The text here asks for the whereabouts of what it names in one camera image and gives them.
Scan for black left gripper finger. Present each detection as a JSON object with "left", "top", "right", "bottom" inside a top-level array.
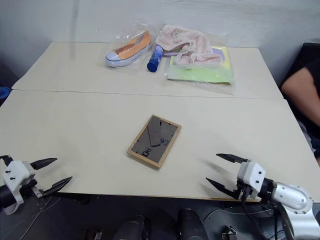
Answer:
[
  {"left": 42, "top": 176, "right": 74, "bottom": 197},
  {"left": 29, "top": 157, "right": 59, "bottom": 171}
]

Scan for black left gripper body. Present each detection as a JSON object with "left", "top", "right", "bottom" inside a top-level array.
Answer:
[{"left": 19, "top": 178, "right": 45, "bottom": 200}]

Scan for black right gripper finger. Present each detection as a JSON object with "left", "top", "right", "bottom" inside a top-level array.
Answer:
[
  {"left": 205, "top": 177, "right": 241, "bottom": 200},
  {"left": 215, "top": 153, "right": 250, "bottom": 165}
]

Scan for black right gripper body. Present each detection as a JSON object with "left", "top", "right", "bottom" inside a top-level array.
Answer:
[{"left": 235, "top": 178, "right": 254, "bottom": 201}]

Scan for dark grey robot body housing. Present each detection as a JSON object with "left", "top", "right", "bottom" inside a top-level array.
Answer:
[{"left": 199, "top": 203, "right": 277, "bottom": 240}]

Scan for clear plastic paper bag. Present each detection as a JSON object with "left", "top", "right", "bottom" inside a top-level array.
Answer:
[{"left": 163, "top": 31, "right": 237, "bottom": 97}]

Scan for blue round object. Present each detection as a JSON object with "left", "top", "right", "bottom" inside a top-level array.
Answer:
[{"left": 0, "top": 86, "right": 11, "bottom": 100}]

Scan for dark rounded shape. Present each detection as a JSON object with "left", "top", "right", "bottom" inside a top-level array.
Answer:
[{"left": 116, "top": 214, "right": 152, "bottom": 240}]

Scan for person's black shirt torso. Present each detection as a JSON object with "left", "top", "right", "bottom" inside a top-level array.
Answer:
[{"left": 284, "top": 58, "right": 320, "bottom": 161}]

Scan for yellow green paper sheets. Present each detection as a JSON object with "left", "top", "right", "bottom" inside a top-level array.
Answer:
[{"left": 166, "top": 46, "right": 235, "bottom": 86}]

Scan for purple flat item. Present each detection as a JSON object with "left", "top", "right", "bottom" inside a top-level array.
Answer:
[{"left": 162, "top": 47, "right": 226, "bottom": 62}]

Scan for blue glue stick tube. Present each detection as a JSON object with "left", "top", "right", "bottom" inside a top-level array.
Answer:
[{"left": 146, "top": 44, "right": 165, "bottom": 74}]

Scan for pink fluffy towel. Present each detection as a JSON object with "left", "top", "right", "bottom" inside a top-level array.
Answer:
[{"left": 155, "top": 24, "right": 224, "bottom": 67}]

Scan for orange canvas shoe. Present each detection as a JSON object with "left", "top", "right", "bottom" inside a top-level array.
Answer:
[{"left": 104, "top": 31, "right": 153, "bottom": 68}]

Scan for clear plastic shoe bag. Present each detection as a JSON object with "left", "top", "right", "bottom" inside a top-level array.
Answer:
[{"left": 100, "top": 19, "right": 161, "bottom": 71}]

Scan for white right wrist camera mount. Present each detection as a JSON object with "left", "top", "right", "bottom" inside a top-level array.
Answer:
[{"left": 236, "top": 160, "right": 267, "bottom": 200}]

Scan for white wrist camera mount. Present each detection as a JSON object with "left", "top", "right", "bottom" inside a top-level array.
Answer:
[
  {"left": 1, "top": 160, "right": 36, "bottom": 216},
  {"left": 236, "top": 160, "right": 267, "bottom": 200}
]

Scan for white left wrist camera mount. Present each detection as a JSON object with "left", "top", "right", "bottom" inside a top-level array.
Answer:
[{"left": 1, "top": 160, "right": 36, "bottom": 216}]

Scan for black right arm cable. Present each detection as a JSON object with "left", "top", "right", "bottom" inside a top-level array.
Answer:
[{"left": 240, "top": 192, "right": 266, "bottom": 240}]

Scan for wooden picture frame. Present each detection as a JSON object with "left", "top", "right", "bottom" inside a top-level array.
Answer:
[{"left": 126, "top": 114, "right": 182, "bottom": 170}]

